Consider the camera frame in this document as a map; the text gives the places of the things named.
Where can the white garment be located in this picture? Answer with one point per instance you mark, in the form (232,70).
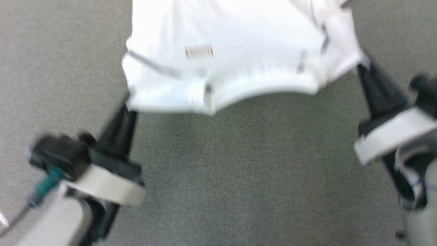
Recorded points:
(239,41)

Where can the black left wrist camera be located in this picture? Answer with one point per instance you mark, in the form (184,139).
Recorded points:
(61,153)

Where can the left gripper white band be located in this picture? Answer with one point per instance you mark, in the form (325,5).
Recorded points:
(109,186)

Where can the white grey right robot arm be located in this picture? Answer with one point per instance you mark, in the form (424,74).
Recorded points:
(423,212)

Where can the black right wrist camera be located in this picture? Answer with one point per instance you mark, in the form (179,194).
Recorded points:
(426,92)

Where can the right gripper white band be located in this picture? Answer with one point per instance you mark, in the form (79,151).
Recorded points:
(392,135)

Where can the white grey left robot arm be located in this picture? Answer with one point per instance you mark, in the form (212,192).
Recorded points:
(51,222)

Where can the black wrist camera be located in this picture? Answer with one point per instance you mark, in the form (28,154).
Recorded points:
(61,153)
(426,92)

